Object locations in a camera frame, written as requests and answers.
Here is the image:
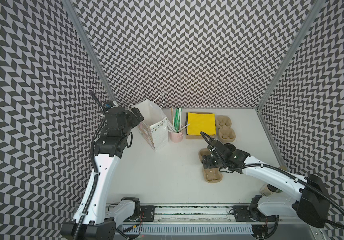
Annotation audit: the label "brown pulp cup carrier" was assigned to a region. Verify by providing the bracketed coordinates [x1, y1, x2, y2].
[199, 149, 223, 184]

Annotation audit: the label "white patterned gift bag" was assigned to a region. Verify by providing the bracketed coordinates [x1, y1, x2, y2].
[133, 93, 169, 152]

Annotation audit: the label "black takeout coffee cup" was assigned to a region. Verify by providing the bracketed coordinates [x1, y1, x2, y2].
[224, 143, 237, 153]

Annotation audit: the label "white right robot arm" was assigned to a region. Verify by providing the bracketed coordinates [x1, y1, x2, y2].
[202, 136, 344, 230]

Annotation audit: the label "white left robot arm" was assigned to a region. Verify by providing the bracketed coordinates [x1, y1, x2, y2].
[61, 91, 144, 240]

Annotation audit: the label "stacked pulp cup carriers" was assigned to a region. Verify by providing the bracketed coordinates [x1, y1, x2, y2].
[216, 116, 236, 143]

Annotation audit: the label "brown cardboard napkin box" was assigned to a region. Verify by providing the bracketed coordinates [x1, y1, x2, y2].
[185, 111, 218, 141]

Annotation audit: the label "wooden stir stick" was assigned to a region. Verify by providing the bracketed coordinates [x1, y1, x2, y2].
[171, 108, 175, 129]

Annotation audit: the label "yellow paper napkin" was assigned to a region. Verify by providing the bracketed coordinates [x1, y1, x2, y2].
[186, 112, 217, 136]

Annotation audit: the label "green wrapped straw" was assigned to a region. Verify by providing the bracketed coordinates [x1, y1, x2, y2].
[174, 108, 181, 133]

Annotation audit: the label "pink metal bucket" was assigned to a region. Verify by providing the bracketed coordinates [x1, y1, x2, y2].
[169, 131, 184, 143]

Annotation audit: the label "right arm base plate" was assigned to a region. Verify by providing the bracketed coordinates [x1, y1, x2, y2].
[232, 205, 268, 222]

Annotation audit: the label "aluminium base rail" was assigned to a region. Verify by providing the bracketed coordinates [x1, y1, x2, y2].
[69, 203, 320, 238]

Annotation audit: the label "aluminium left corner post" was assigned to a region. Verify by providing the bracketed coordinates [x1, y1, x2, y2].
[62, 0, 119, 105]

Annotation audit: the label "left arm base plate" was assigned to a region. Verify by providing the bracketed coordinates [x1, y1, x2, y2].
[139, 205, 156, 222]

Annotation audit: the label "aluminium frame corner post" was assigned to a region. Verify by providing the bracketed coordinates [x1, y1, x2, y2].
[256, 0, 326, 113]

